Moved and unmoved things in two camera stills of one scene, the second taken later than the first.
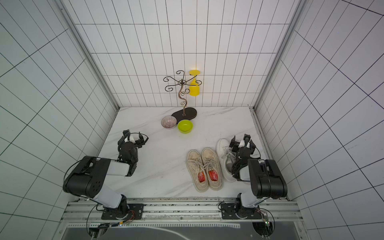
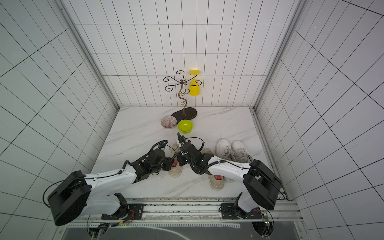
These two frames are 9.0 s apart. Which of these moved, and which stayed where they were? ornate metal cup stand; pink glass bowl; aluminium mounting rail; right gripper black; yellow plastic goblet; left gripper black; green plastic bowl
Moved: right gripper black; left gripper black
Stayed: green plastic bowl; yellow plastic goblet; ornate metal cup stand; pink glass bowl; aluminium mounting rail
